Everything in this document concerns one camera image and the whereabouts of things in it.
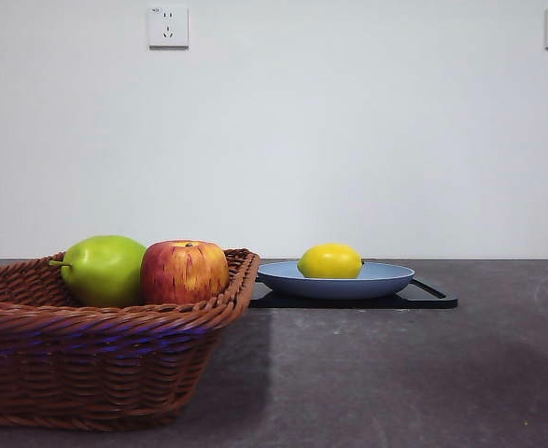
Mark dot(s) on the green pear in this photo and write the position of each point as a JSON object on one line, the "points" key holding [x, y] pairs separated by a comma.
{"points": [[105, 270]]}

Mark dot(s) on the blue plate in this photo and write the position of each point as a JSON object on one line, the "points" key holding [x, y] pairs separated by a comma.
{"points": [[339, 287]]}

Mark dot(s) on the black flat tray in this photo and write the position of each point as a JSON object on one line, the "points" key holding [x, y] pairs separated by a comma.
{"points": [[434, 301]]}

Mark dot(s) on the brown wicker basket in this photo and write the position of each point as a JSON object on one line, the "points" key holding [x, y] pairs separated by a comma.
{"points": [[115, 364]]}

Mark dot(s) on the red apple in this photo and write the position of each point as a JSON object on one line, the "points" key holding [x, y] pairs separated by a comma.
{"points": [[185, 273]]}

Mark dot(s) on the yellow lemon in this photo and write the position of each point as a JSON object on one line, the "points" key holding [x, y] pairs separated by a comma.
{"points": [[329, 261]]}

